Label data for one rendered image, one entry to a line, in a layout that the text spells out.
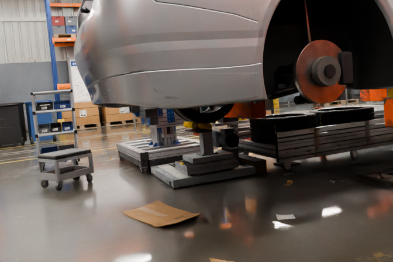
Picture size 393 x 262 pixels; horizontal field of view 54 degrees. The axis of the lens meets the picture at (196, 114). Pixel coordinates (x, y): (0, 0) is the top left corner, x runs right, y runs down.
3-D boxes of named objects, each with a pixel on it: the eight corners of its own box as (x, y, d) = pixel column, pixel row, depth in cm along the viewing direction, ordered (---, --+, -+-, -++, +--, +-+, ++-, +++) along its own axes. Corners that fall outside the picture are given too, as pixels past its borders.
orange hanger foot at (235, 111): (251, 119, 358) (248, 82, 356) (227, 117, 407) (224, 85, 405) (266, 117, 363) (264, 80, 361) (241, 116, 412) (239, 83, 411)
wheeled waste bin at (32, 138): (31, 144, 852) (26, 101, 847) (28, 142, 908) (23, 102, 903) (57, 141, 879) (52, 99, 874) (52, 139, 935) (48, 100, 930)
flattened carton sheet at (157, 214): (165, 231, 226) (164, 226, 226) (122, 213, 269) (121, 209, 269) (204, 217, 245) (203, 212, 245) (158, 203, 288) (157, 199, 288)
